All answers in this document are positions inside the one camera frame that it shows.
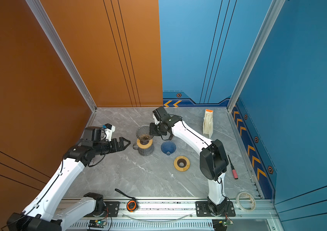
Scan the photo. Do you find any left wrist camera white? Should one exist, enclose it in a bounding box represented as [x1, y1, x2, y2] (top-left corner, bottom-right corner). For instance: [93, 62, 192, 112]
[102, 123, 115, 141]

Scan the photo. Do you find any clear tape roll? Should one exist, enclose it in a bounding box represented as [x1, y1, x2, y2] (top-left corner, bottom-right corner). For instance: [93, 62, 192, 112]
[236, 192, 256, 213]

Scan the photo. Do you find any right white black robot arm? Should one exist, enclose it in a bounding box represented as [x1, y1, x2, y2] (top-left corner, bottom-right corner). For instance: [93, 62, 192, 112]
[150, 106, 229, 216]

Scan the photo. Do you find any green circuit board left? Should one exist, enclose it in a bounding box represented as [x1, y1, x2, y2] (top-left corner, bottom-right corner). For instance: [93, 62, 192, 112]
[88, 219, 108, 229]

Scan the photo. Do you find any grey glass dripper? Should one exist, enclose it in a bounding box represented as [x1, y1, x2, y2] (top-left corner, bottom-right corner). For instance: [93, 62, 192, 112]
[135, 125, 153, 141]

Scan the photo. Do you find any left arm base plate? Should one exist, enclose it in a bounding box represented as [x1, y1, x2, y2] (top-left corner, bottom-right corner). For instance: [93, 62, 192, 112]
[91, 201, 120, 218]

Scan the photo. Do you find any orange black tape measure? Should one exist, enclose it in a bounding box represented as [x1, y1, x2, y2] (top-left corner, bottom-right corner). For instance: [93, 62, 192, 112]
[114, 188, 139, 212]

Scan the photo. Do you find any circuit board right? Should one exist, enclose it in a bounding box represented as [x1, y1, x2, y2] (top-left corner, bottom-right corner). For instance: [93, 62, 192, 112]
[212, 219, 234, 231]

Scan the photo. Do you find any pink handle screwdriver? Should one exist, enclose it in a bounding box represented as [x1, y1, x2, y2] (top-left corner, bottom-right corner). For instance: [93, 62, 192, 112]
[228, 156, 238, 180]

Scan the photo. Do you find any grey glass carafe mug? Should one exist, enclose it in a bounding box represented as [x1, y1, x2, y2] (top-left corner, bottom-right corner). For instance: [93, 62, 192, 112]
[133, 145, 154, 156]

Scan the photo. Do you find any blue ribbed dripper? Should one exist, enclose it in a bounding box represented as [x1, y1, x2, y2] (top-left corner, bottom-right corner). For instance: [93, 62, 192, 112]
[161, 141, 176, 156]

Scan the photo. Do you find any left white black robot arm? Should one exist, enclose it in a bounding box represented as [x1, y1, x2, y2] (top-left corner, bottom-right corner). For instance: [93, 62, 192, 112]
[6, 124, 131, 231]

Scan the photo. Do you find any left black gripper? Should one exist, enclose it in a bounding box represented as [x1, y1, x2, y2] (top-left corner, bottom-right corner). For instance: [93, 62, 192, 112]
[94, 137, 131, 157]

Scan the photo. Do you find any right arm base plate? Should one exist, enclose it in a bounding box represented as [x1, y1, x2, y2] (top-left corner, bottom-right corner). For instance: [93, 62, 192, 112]
[195, 201, 236, 217]

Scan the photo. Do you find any wooden ring holder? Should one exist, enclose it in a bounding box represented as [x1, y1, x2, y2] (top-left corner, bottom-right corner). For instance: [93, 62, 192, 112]
[137, 139, 153, 149]
[174, 156, 190, 172]

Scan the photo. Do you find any aluminium rail front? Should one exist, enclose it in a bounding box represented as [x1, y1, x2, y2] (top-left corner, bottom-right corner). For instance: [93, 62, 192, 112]
[36, 197, 279, 223]

